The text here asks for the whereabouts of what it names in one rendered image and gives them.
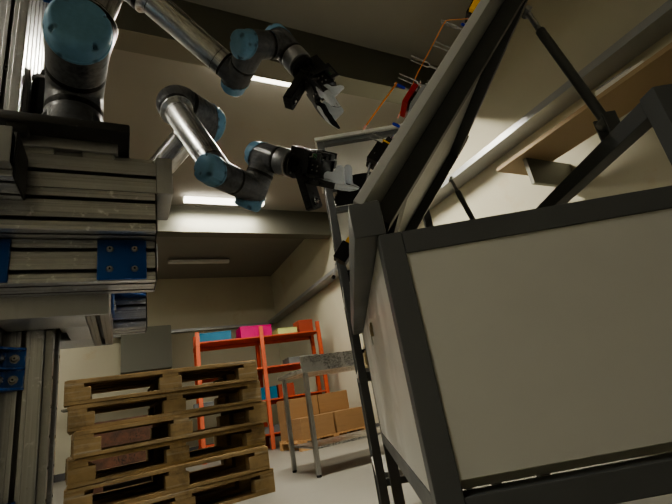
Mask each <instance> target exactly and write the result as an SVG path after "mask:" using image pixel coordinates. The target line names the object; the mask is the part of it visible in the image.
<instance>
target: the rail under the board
mask: <svg viewBox="0 0 672 504"><path fill-rule="evenodd" d="M348 223H349V268H350V313H351V326H352V331H353V335H356V334H362V333H363V330H364V324H365V318H366V312H367V306H368V300H369V294H370V288H371V282H372V276H373V271H374V265H375V259H376V253H377V247H378V246H377V241H378V236H379V235H384V234H386V229H385V225H384V220H383V216H382V211H381V207H380V202H379V200H375V201H369V202H364V203H363V204H362V205H361V204H358V203H357V204H352V205H348Z"/></svg>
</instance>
